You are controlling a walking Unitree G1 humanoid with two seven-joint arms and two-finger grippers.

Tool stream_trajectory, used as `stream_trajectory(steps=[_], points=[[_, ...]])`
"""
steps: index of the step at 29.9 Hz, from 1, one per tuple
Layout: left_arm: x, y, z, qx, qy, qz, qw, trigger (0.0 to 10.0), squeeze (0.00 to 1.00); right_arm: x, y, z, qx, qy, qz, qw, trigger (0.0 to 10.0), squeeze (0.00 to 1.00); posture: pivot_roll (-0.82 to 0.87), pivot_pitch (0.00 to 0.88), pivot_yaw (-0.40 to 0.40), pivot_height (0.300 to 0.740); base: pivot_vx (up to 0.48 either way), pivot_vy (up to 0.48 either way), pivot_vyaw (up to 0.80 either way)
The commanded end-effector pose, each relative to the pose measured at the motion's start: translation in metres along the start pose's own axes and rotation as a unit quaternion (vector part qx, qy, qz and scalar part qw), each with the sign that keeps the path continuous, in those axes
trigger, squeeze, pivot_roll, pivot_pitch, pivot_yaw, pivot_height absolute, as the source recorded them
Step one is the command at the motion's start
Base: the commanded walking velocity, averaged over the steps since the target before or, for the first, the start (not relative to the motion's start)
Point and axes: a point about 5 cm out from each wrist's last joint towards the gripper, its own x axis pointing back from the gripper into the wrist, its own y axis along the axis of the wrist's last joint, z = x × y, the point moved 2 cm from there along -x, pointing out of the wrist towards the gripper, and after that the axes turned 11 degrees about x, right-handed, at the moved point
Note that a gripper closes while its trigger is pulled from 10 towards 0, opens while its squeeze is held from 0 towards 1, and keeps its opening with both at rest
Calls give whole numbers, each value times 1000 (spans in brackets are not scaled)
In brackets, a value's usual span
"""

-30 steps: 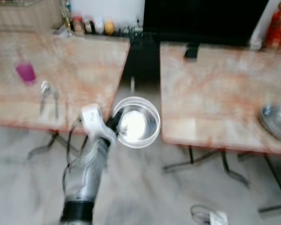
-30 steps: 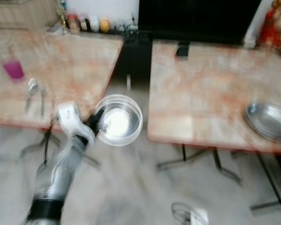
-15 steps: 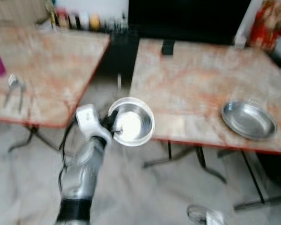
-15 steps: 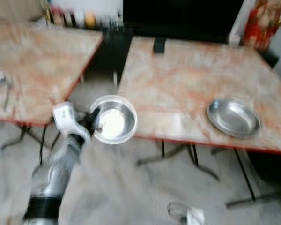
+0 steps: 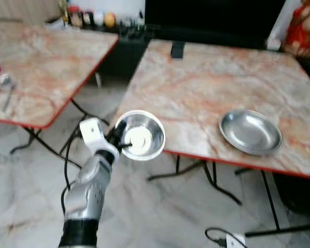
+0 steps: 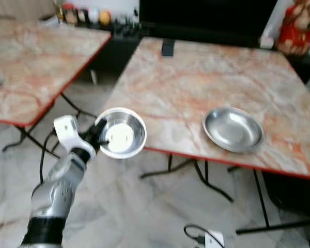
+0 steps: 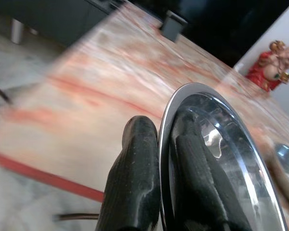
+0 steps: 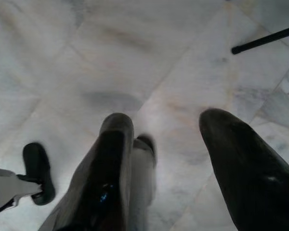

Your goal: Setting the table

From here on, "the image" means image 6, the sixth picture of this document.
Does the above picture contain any small black stand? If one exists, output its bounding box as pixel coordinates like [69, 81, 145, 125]
[161, 39, 176, 57]

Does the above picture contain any marble top folding table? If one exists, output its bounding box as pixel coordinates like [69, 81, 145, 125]
[0, 18, 112, 156]
[101, 36, 310, 236]

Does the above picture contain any white round container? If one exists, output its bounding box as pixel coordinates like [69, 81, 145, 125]
[88, 8, 100, 24]

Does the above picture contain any orange round ball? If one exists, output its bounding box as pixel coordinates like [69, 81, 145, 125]
[99, 10, 112, 26]

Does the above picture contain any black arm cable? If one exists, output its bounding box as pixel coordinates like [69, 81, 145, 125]
[39, 128, 60, 182]

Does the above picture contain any red lid jar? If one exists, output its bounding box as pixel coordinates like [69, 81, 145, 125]
[63, 3, 78, 25]

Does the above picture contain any black television screen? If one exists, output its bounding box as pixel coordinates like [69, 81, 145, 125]
[138, 0, 278, 48]

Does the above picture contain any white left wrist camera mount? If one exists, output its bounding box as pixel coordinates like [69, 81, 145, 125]
[54, 115, 95, 153]

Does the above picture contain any red orange idol figure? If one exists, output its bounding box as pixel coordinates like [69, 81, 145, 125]
[276, 0, 310, 56]

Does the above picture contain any round steel bowl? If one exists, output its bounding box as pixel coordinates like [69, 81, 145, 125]
[95, 107, 147, 160]

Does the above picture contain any black television cabinet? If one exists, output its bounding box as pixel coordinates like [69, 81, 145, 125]
[90, 22, 310, 94]

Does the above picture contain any black floor cable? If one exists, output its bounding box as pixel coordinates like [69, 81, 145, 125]
[184, 223, 211, 243]

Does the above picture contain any round steel plate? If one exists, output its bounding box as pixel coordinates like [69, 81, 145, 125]
[202, 106, 266, 154]

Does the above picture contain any white power adapter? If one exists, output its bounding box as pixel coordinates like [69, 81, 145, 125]
[204, 230, 226, 248]

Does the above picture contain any tall glass bottle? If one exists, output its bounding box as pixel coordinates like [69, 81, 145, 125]
[53, 0, 65, 22]

